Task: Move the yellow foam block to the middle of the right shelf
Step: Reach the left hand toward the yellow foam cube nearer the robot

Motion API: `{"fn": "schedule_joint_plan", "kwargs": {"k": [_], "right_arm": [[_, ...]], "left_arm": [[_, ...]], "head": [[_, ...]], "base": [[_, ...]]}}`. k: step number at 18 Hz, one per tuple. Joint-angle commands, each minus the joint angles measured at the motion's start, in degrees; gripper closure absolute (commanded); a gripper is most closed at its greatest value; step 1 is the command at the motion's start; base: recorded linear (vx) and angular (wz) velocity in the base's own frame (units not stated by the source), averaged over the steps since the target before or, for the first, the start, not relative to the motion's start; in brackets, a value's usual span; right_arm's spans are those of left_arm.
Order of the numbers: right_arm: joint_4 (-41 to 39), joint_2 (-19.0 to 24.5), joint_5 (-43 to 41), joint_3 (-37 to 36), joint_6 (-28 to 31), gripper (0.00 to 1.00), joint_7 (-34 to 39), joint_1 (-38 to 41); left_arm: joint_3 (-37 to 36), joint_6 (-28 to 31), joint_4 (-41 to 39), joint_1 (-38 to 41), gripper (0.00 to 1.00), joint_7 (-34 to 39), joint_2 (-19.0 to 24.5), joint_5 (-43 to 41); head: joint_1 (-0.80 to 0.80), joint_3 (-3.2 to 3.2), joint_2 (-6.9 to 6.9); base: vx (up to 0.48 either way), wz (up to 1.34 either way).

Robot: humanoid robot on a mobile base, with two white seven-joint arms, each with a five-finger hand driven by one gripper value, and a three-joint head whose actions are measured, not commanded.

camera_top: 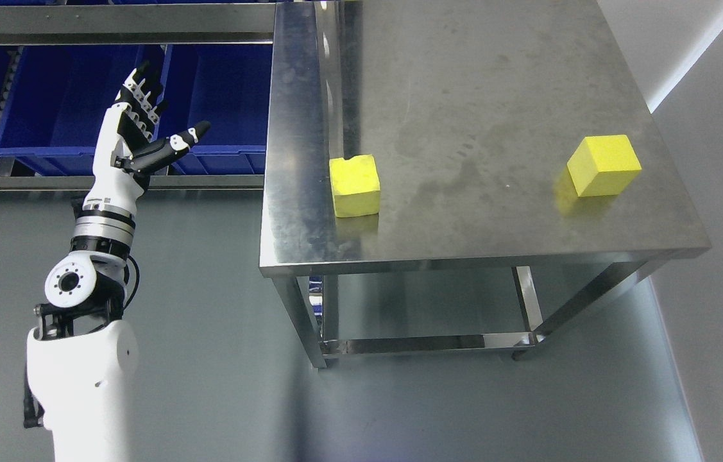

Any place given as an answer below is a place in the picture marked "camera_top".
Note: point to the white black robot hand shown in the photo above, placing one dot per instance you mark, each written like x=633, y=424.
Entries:
x=127, y=152

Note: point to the yellow foam block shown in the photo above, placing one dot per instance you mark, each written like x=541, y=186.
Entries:
x=355, y=186

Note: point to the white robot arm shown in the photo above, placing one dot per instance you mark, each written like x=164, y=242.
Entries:
x=82, y=355

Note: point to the metal roller shelf rack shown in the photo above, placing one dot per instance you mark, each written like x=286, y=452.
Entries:
x=243, y=23

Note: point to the yellow foam cube right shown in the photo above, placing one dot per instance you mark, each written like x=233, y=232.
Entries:
x=603, y=165

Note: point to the stainless steel table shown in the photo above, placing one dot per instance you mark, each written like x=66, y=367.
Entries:
x=471, y=110

